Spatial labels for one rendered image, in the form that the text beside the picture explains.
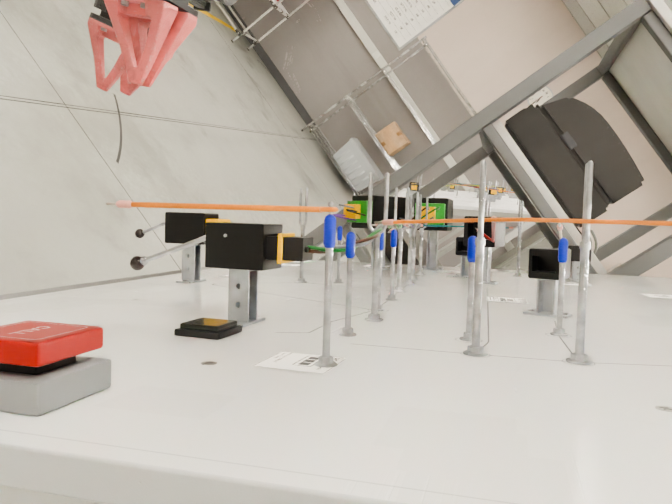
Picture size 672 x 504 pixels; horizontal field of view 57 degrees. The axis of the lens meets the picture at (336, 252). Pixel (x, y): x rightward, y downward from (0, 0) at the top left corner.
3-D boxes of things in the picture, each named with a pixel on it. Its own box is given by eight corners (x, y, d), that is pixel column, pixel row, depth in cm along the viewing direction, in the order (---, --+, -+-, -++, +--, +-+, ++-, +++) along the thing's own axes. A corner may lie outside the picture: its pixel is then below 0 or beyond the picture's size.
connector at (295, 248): (264, 256, 57) (265, 234, 57) (315, 259, 56) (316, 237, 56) (251, 258, 54) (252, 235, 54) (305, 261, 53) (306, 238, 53)
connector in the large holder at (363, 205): (372, 222, 119) (372, 201, 118) (360, 222, 117) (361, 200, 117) (352, 222, 123) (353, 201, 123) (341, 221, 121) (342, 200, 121)
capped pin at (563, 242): (552, 336, 54) (557, 237, 54) (547, 333, 56) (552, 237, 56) (570, 336, 54) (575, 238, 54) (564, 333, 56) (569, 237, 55)
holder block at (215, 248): (227, 264, 59) (228, 222, 59) (281, 267, 57) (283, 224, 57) (204, 267, 55) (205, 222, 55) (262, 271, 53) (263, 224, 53)
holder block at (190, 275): (143, 276, 94) (144, 211, 94) (217, 281, 91) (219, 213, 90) (125, 279, 90) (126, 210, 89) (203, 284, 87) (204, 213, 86)
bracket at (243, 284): (242, 318, 59) (243, 265, 59) (265, 320, 58) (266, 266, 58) (218, 325, 55) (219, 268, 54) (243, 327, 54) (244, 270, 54)
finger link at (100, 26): (145, 104, 80) (171, 34, 78) (115, 99, 73) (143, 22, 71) (100, 82, 81) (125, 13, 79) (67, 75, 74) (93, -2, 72)
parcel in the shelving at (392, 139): (373, 134, 737) (393, 119, 730) (377, 135, 777) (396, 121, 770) (389, 156, 737) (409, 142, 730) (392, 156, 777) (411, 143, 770)
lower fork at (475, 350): (487, 358, 45) (496, 159, 44) (462, 355, 45) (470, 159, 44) (488, 352, 47) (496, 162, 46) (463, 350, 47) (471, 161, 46)
